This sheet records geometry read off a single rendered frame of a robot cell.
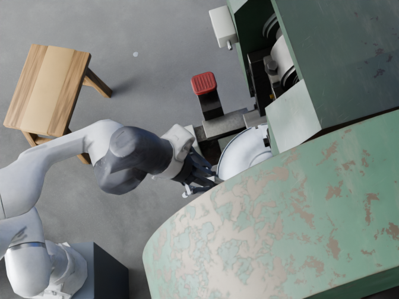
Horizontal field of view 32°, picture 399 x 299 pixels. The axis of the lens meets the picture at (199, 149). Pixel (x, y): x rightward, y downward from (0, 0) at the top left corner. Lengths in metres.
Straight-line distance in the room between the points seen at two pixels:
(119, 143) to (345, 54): 0.57
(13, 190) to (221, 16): 0.58
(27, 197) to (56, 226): 1.24
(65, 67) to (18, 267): 0.99
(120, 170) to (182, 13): 1.56
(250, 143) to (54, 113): 0.93
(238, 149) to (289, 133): 0.73
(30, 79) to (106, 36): 0.52
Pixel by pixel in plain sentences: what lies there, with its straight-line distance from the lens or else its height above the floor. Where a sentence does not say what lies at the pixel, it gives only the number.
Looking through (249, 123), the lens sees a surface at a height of 0.71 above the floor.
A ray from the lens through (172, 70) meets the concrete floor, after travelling 2.92.
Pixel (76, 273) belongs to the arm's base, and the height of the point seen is 0.52.
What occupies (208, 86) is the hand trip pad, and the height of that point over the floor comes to 0.76.
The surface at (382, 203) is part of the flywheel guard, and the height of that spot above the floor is 1.74.
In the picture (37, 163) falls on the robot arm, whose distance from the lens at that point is 1.60.
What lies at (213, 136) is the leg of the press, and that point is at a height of 0.64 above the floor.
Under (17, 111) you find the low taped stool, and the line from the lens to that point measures 2.65.
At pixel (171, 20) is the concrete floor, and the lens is 3.03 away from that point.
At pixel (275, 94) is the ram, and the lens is 1.52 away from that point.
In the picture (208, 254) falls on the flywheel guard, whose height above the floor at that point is 1.63.
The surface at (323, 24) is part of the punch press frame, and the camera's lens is 1.21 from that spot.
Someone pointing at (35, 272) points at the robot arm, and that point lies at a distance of 1.89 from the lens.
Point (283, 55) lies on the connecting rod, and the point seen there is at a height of 1.41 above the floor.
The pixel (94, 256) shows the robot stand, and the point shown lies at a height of 0.44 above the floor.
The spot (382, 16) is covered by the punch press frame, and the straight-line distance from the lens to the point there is 1.22.
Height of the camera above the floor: 2.55
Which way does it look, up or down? 68 degrees down
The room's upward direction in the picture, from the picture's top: 24 degrees counter-clockwise
